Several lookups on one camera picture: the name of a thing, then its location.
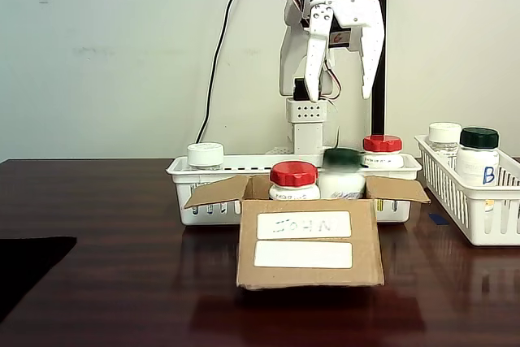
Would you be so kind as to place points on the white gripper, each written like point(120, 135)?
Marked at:
point(354, 14)

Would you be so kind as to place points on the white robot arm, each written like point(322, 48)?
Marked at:
point(306, 127)

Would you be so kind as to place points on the white-capped bottle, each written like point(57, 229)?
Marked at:
point(444, 132)
point(205, 154)

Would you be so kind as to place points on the cardboard box with white labels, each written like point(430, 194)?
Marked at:
point(308, 278)

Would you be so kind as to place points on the black vertical pole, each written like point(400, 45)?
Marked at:
point(378, 119)

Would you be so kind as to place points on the red-capped bottle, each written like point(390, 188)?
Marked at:
point(382, 144)
point(293, 172)

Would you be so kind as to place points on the blue tape strip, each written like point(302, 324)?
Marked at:
point(438, 219)

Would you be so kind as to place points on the white plastic basket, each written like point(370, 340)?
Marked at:
point(180, 184)
point(459, 209)

